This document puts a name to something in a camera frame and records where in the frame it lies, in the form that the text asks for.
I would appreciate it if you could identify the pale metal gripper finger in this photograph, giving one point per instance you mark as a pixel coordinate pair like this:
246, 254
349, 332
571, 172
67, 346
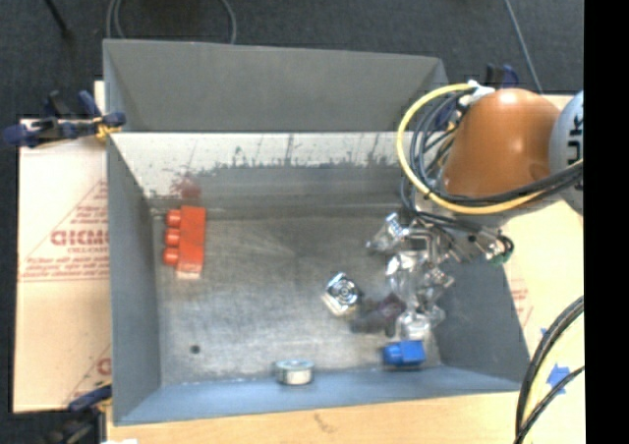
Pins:
388, 235
432, 287

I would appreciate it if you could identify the clear glass thing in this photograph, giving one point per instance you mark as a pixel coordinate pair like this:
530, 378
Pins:
417, 326

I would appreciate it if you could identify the dark purple toy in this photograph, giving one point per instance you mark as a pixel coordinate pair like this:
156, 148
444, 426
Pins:
376, 316

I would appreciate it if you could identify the blue plastic block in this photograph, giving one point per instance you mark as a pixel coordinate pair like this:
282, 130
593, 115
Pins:
404, 353

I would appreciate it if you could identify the silver round metal part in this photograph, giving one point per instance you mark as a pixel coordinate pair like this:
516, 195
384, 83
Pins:
342, 293

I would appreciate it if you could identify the grey metal bin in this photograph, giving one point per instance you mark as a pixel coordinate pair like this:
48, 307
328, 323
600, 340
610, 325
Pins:
275, 314

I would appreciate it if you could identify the red toy brick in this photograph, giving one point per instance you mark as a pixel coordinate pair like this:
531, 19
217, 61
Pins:
189, 240

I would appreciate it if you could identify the brown cardboard board, red print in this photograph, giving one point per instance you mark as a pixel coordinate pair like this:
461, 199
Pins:
59, 236

